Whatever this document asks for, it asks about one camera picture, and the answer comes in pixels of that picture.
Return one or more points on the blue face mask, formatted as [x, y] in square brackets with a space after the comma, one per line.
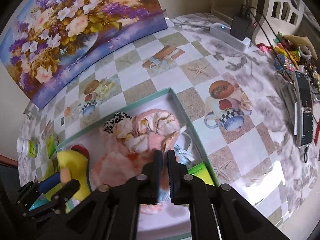
[184, 154]

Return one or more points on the teal white shallow box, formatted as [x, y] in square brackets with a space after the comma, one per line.
[163, 220]

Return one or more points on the white power strip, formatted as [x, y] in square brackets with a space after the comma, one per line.
[223, 33]

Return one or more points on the teal plastic case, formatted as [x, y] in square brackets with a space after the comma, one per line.
[42, 200]

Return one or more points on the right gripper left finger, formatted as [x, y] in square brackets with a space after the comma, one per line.
[110, 212]

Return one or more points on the yellow sponge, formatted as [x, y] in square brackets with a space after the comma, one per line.
[77, 165]

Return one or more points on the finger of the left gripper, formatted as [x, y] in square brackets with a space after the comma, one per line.
[58, 201]
[50, 182]

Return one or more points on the flower painting canvas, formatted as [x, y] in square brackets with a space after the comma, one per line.
[45, 44]

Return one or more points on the leopard print scrunchie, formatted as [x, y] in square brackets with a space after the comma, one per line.
[117, 118]

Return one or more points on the white lattice chair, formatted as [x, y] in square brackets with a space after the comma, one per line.
[277, 16]

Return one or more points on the pink fuzzy cloth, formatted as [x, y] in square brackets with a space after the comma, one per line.
[117, 164]

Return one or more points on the white green pill bottle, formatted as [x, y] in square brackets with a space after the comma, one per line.
[28, 147]

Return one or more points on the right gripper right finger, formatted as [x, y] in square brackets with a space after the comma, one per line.
[216, 212]

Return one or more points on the green tissue pack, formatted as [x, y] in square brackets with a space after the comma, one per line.
[201, 171]
[51, 144]

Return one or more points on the red tape roll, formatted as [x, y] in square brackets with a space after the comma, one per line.
[81, 149]

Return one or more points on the pink floral scrunchie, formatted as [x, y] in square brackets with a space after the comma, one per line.
[155, 129]

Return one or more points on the black power adapter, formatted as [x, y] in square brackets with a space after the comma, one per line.
[241, 23]

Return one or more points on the black smartphone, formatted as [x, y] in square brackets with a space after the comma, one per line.
[303, 110]

